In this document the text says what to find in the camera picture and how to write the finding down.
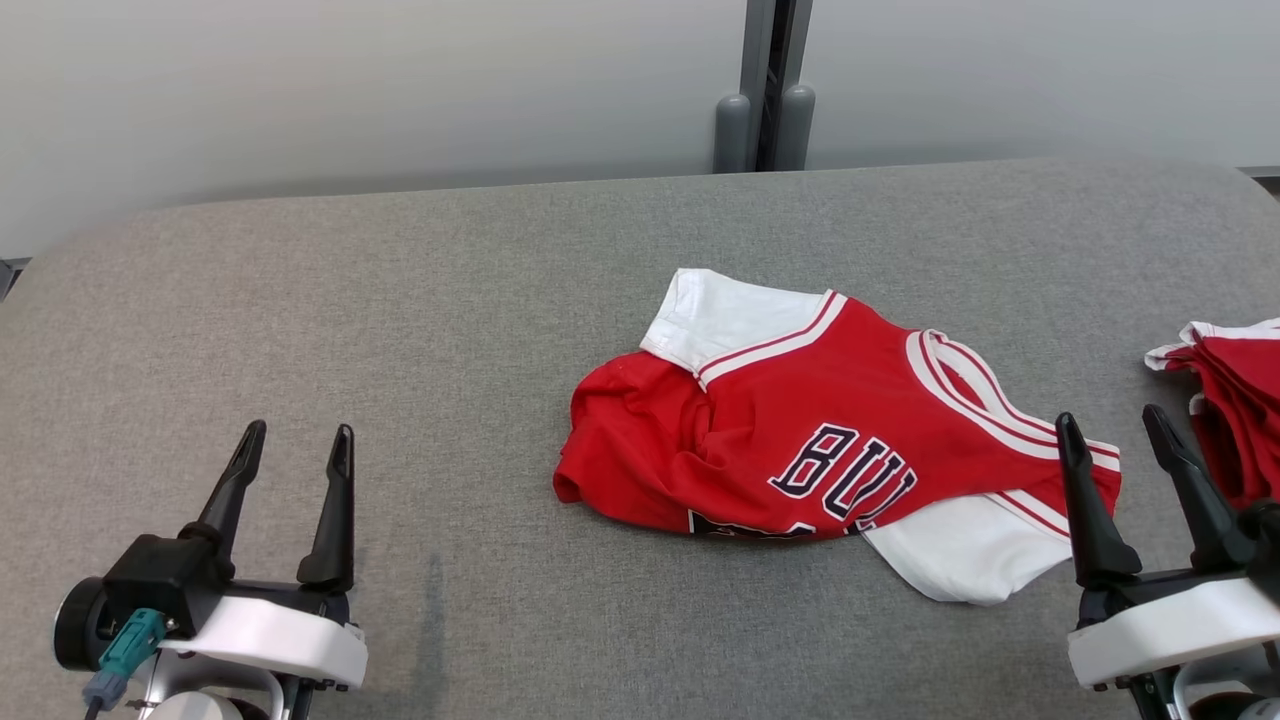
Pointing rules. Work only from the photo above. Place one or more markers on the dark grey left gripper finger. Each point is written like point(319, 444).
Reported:
point(232, 490)
point(335, 530)

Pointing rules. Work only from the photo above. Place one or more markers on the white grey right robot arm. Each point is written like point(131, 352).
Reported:
point(1200, 692)

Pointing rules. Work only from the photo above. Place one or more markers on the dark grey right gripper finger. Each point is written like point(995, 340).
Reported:
point(1092, 520)
point(1205, 510)

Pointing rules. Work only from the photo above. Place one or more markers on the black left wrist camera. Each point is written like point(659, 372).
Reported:
point(160, 575)

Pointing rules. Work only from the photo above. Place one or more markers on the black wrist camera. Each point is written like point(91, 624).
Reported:
point(160, 575)
point(1262, 540)

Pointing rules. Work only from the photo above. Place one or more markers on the red white basketball jersey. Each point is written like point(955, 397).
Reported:
point(760, 420)

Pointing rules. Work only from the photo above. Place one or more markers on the pile of red jerseys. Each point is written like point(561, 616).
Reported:
point(1245, 400)

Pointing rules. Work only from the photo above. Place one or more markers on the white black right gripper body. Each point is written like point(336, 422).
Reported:
point(1160, 625)

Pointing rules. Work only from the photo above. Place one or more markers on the grey metal partition post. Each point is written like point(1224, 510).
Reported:
point(752, 50)

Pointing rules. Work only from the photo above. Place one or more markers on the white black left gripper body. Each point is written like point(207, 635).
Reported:
point(270, 640)

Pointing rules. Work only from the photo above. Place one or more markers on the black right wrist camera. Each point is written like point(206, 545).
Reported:
point(1262, 540)

